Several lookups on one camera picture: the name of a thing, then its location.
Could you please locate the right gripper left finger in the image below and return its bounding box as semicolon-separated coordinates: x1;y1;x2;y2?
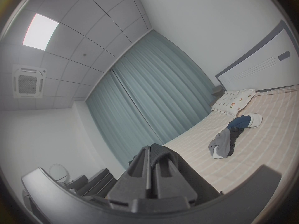
107;145;153;207

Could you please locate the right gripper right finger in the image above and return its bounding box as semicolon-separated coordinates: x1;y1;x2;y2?
155;146;222;207

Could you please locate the bed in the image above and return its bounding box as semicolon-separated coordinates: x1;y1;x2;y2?
161;20;299;195

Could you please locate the white garment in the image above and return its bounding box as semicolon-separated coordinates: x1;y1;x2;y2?
248;113;263;129
213;148;228;159

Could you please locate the grey knitted garment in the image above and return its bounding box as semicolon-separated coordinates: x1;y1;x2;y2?
208;128;232;159

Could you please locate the blue-green curtain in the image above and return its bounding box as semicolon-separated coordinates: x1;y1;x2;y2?
85;68;165;171
112;30;216;144

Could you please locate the round white mirror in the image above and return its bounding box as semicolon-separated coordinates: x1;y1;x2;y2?
49;163;70;184

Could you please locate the dark blue garment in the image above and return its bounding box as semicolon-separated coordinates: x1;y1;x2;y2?
227;116;251;130

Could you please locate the white printed pillow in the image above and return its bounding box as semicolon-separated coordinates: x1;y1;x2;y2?
211;89;256;118

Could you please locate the grey bedside table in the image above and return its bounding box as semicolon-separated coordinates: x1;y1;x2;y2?
211;85;226;107

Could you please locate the ceiling air conditioner vent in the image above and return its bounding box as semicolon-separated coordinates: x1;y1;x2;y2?
13;64;47;99

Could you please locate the square ceiling light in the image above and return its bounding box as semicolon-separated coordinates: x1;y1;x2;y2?
23;13;59;51

